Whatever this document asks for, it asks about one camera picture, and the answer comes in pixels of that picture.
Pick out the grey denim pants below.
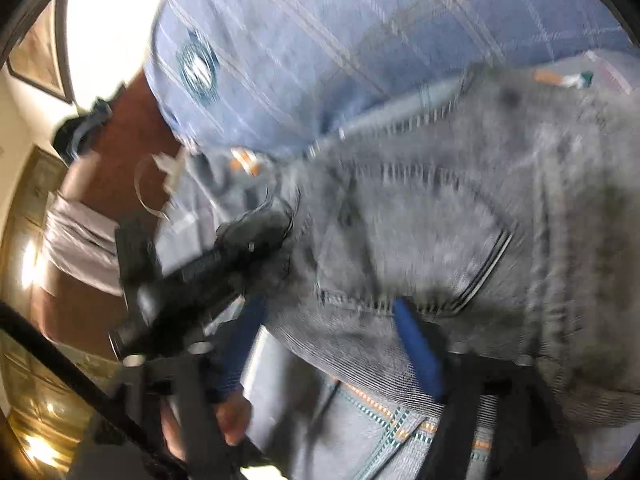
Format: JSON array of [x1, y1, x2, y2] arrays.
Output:
[[257, 67, 639, 426]]

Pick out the left hand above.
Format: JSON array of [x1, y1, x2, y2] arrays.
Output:
[[160, 388, 253, 460]]

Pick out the grey cloth on headboard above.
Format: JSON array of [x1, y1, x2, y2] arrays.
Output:
[[43, 193, 122, 297]]

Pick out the grey patterned bed sheet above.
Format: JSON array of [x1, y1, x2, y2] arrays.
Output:
[[154, 49, 640, 480]]

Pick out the brown wooden headboard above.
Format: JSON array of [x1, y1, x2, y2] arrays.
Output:
[[30, 73, 179, 361]]

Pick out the dark blue cloth pile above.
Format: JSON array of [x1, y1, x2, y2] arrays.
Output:
[[52, 84, 126, 167]]

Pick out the blue plaid pillow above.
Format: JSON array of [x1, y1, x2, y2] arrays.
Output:
[[144, 0, 634, 153]]

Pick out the white charger with cable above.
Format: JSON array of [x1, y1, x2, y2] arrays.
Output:
[[134, 148, 186, 221]]

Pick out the framed wall picture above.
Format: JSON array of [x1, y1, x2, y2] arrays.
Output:
[[8, 0, 75, 104]]

